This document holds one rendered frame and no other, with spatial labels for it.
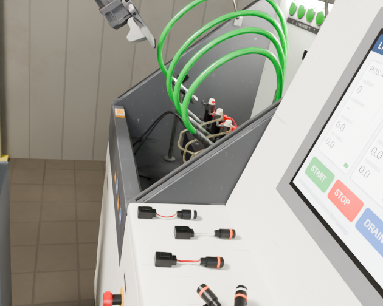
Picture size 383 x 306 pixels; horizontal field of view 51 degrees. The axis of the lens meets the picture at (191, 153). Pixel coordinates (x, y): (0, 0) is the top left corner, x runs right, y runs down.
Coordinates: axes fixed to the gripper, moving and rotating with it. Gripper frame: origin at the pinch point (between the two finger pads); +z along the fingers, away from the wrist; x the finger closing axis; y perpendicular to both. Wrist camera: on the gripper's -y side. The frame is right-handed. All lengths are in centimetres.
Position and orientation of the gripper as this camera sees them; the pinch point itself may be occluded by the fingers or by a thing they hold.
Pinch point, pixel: (154, 42)
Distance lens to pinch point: 111.3
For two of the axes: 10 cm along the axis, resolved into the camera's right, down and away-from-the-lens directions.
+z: 5.5, 8.1, 2.1
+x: 0.4, 2.3, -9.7
